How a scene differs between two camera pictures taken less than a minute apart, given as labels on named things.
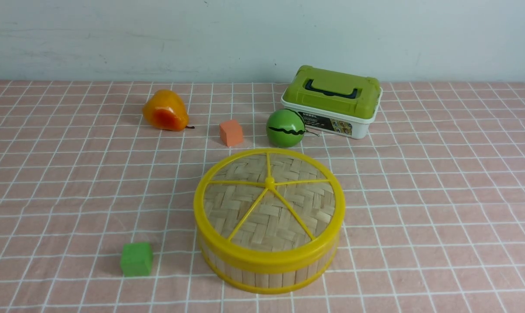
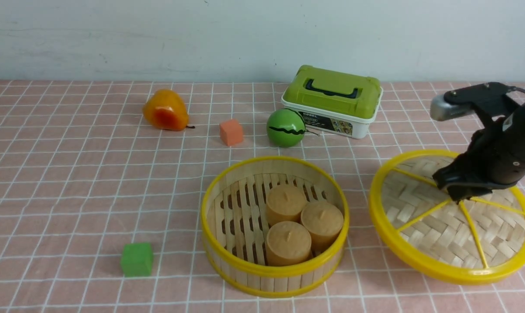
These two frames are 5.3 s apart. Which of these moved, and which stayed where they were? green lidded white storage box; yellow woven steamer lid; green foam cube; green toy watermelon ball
Moved: yellow woven steamer lid
Stayed: green lidded white storage box; green toy watermelon ball; green foam cube
